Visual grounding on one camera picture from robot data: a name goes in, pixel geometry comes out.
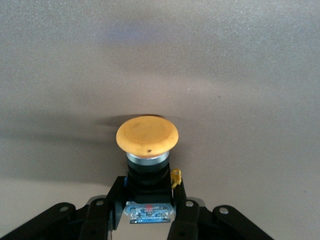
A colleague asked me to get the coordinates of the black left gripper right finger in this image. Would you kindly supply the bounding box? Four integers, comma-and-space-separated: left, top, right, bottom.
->
167, 179, 276, 240

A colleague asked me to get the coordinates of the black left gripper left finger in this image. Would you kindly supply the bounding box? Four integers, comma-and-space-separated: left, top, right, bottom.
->
0, 176, 129, 240

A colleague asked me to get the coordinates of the yellow-capped black push button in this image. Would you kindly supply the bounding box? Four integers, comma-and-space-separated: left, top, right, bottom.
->
115, 114, 182, 225

